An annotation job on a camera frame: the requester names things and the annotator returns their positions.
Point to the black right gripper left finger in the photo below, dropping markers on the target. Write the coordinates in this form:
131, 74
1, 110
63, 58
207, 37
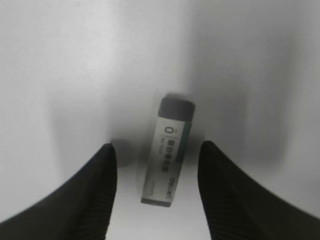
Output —
80, 209

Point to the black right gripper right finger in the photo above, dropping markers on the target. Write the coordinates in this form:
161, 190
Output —
236, 207

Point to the grey white eraser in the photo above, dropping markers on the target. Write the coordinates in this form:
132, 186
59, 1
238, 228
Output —
167, 151

